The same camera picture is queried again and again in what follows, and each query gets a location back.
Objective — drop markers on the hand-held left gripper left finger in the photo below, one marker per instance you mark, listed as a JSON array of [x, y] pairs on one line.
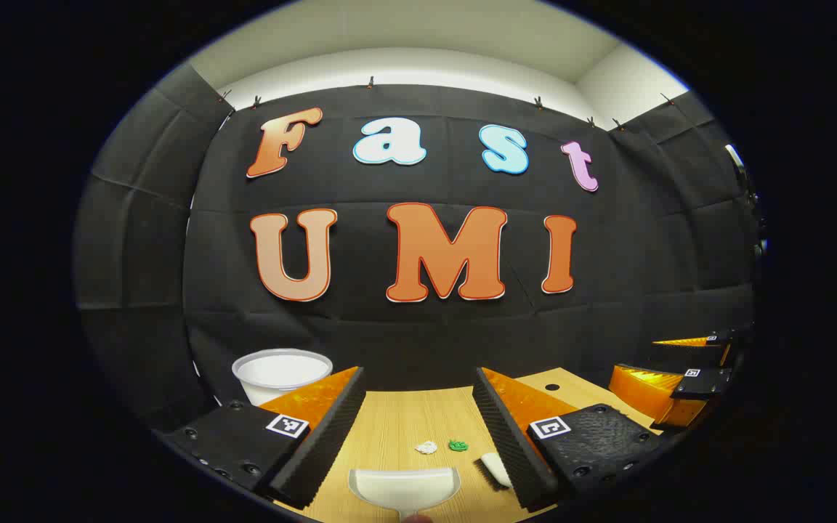
[[324, 443]]

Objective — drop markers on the white ribbed garbage bin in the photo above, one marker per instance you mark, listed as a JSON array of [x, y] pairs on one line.
[[280, 374]]

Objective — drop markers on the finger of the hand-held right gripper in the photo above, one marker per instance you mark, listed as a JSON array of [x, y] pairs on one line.
[[702, 383], [687, 354]]

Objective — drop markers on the green paper ball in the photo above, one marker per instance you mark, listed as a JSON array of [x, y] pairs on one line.
[[458, 445]]

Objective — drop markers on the white plastic dustpan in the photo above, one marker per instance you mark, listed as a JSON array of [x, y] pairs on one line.
[[404, 488]]

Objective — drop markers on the small white broom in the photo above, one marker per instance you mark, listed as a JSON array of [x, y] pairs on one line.
[[495, 468]]

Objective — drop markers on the white paper ball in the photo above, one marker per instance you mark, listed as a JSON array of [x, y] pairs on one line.
[[426, 447]]

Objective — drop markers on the wooden desktop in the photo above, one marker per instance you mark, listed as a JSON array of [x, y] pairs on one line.
[[404, 421]]

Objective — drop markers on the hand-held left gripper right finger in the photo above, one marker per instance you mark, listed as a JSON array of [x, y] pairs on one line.
[[506, 443]]

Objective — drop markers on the black metal stand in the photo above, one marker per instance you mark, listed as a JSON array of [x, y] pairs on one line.
[[749, 196]]

